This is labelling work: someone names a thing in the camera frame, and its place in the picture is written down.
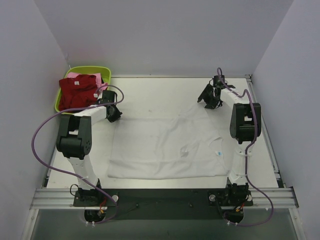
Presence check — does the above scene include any white t shirt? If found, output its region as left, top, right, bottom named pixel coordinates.
left=107, top=104, right=228, bottom=180

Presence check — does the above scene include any green plastic basket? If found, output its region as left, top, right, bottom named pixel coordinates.
left=54, top=66, right=111, bottom=112

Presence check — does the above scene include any aluminium front rail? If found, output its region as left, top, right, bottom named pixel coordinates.
left=30, top=188, right=299, bottom=210

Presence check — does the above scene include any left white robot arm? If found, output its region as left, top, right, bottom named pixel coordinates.
left=56, top=90, right=122, bottom=206

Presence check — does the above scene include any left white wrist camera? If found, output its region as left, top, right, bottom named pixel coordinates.
left=93, top=91, right=103, bottom=99

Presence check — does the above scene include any pink t shirt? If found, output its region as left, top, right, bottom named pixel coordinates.
left=65, top=72, right=108, bottom=93

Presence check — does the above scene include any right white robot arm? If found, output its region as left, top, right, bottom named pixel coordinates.
left=197, top=75, right=262, bottom=187

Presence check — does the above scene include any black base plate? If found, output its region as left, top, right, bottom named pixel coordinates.
left=73, top=189, right=253, bottom=222

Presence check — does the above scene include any red t shirt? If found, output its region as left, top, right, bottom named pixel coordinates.
left=58, top=78, right=97, bottom=111

